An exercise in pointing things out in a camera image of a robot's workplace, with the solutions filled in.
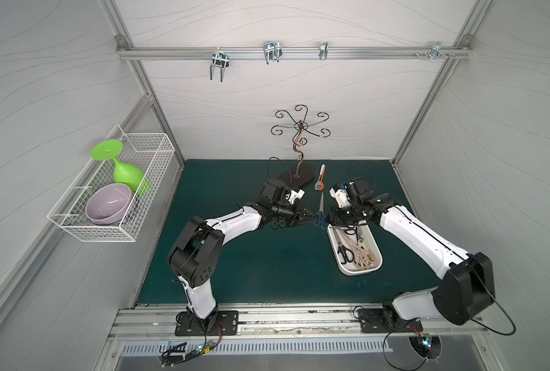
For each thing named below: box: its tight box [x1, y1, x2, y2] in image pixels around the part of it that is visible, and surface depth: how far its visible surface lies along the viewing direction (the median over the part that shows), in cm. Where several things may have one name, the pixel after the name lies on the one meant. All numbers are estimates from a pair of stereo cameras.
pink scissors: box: [339, 229, 377, 270], surface depth 88 cm
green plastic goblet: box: [91, 139, 153, 197], surface depth 64 cm
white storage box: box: [326, 220, 383, 276], surface depth 90 cm
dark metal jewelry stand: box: [271, 104, 332, 189], surface depth 95 cm
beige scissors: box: [353, 238, 377, 270], surface depth 88 cm
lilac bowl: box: [84, 183, 133, 225], surface depth 62 cm
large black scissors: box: [271, 216, 287, 229], surface depth 76 cm
